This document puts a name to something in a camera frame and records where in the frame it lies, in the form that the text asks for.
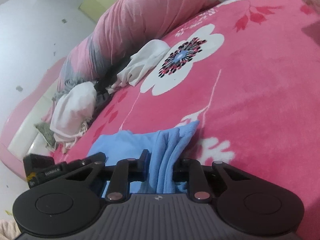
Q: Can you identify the blue t-shirt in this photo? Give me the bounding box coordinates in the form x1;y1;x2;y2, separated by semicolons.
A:
86;120;200;195

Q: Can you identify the pink and grey duvet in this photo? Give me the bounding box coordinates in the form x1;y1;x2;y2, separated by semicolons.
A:
56;0;270;93

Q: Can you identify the pale yellow wardrobe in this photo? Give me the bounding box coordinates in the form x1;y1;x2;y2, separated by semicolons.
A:
79;0;144;23

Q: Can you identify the dark grey garment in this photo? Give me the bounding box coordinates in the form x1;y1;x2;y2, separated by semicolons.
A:
94;92;113;115

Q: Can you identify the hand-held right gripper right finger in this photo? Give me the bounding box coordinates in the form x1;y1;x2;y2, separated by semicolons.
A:
172;158;250;202

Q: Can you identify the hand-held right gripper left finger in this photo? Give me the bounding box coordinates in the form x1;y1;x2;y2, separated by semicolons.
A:
66;149;150;203

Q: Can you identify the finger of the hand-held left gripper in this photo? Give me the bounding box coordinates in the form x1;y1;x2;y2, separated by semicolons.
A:
80;152;107;166

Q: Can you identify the pink and white headboard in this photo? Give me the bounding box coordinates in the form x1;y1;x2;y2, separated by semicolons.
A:
0;56;68;173

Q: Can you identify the small white garment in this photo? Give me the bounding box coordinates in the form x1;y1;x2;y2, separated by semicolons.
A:
106;39;170;92

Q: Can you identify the large white shirt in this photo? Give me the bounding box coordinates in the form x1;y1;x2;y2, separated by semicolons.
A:
50;82;97;153

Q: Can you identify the black garment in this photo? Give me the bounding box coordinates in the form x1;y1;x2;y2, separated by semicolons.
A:
94;65;125;98

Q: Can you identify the pink floral blanket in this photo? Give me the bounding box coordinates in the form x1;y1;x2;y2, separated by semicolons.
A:
41;0;320;230

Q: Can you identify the green patterned pillow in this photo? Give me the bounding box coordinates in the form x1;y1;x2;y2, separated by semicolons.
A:
34;123;57;148

